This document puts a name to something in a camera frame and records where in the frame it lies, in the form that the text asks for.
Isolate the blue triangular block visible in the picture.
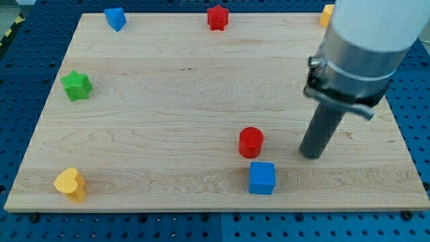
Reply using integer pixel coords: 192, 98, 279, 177
103, 7, 126, 32

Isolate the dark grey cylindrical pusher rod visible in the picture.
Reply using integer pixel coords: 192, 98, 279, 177
300, 103, 345, 159

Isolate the yellow heart block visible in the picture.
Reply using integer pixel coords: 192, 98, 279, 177
54, 167, 86, 202

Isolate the red cylinder block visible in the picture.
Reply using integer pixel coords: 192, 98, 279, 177
238, 126, 264, 159

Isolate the blue cube block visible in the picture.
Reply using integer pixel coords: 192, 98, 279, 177
249, 161, 276, 195

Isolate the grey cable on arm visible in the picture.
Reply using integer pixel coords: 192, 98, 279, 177
304, 85, 376, 121

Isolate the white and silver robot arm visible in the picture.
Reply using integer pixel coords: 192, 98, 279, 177
305, 0, 429, 107

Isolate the yellow block at top right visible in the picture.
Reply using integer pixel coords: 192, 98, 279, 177
319, 4, 335, 28

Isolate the green star block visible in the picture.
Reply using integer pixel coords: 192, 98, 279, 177
60, 70, 93, 102

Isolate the red star block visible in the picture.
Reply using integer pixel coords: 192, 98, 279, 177
207, 5, 229, 31

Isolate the light wooden board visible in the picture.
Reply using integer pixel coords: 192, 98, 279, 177
5, 13, 429, 213

